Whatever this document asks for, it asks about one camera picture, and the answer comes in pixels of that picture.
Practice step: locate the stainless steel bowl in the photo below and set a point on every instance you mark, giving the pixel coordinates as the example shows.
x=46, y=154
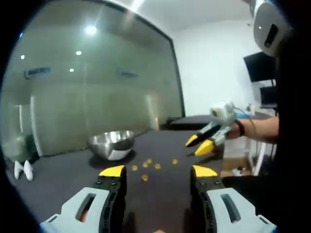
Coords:
x=109, y=143

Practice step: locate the group of orange candies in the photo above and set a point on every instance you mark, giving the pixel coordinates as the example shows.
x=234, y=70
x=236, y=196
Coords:
x=145, y=178

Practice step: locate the person's right hand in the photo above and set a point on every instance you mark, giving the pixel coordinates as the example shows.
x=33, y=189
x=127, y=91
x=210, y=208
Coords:
x=233, y=132

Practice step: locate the person's left hand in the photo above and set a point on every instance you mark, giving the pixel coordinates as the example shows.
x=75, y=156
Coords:
x=159, y=231

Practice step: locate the dark background table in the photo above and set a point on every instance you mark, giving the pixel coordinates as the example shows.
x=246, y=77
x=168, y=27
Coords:
x=187, y=121

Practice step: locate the black wristband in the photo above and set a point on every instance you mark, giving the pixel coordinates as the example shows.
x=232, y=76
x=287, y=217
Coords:
x=241, y=127

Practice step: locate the black table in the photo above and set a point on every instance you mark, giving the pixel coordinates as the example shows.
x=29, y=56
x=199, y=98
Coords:
x=73, y=174

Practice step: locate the black desk screen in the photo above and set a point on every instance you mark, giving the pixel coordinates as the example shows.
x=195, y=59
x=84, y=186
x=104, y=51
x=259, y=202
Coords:
x=268, y=97

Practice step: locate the person's dark clothed body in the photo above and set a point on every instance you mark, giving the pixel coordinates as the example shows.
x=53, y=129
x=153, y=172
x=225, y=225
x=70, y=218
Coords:
x=294, y=133

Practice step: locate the white shelf frame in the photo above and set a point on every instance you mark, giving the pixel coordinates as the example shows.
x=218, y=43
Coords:
x=257, y=155

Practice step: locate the black wall monitor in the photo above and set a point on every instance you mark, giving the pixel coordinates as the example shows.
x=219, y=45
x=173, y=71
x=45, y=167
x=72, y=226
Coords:
x=258, y=66

